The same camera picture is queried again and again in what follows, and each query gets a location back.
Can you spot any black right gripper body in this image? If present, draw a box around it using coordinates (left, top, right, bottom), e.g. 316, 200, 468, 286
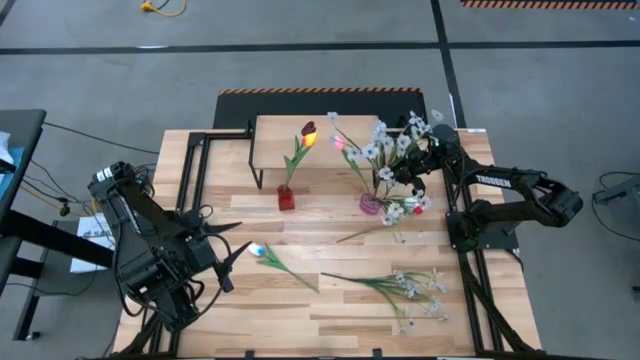
417, 124, 464, 176

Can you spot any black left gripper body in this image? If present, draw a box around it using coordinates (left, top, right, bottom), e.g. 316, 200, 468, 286
185, 233, 225, 277

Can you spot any blue white artificial tulip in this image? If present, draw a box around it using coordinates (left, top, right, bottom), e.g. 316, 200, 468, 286
247, 242, 321, 294

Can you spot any pink artificial tulip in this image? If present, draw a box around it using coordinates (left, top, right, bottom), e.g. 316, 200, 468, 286
332, 133, 374, 201

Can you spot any yellow orange artificial tulip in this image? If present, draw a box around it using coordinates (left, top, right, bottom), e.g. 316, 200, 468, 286
282, 131, 320, 190

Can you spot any pink ribbed glass vase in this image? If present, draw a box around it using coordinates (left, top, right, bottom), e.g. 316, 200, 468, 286
358, 192, 384, 217

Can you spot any red ribbed glass vase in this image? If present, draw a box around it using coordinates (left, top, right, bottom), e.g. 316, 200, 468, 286
276, 183, 297, 212

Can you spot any white printed paper sheet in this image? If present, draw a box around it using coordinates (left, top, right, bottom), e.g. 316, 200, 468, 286
69, 213, 121, 275

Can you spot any hazard stripe floor tape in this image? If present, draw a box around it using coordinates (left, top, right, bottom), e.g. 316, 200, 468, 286
460, 0, 640, 10

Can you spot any grey equipment base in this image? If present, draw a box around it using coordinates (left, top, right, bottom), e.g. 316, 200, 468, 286
592, 172, 640, 206

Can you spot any blue mat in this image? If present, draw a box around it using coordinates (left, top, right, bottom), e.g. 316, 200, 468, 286
0, 145, 25, 202

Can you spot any black side desk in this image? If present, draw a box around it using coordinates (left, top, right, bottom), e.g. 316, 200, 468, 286
0, 108, 136, 342

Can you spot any white crumpled paper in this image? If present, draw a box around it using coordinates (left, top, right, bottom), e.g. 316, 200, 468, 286
0, 130, 16, 171

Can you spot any wooden shelf black metal frame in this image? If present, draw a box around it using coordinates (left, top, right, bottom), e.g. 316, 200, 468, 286
247, 114, 389, 190

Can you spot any black floor cable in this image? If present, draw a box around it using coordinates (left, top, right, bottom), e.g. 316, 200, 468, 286
42, 121, 161, 156

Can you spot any yellow extension cable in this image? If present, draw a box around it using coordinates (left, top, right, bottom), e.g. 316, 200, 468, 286
139, 0, 188, 18

